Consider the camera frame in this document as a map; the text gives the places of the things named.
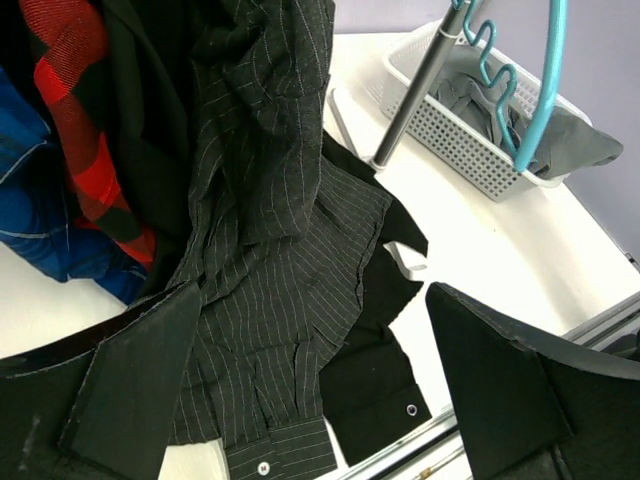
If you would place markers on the metal clothes rack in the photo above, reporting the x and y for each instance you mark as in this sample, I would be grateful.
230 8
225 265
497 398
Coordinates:
410 262

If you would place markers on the grey shirt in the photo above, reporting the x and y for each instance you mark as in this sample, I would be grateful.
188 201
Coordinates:
568 143

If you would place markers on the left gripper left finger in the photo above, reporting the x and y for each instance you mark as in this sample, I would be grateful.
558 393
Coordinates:
99 404

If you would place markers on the dark pinstripe hanging shirt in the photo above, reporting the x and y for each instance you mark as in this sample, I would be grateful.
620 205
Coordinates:
281 237

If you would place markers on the black pinstripe shirt on table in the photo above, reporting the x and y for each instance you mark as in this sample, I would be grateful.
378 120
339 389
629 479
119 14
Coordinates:
369 392

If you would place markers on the red plaid shirt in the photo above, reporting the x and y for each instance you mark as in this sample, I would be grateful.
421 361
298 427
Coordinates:
71 48

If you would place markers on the blue shirt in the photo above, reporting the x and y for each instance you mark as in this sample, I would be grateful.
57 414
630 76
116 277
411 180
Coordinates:
39 218

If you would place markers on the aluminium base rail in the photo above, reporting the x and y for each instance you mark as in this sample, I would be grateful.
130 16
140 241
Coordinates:
500 440

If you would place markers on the black hanging shirt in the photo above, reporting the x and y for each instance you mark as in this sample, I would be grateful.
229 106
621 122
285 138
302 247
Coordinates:
148 55

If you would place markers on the white plastic basket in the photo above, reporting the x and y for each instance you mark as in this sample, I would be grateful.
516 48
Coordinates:
460 146

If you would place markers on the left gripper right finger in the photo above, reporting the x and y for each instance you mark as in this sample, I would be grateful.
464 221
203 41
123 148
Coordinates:
525 400

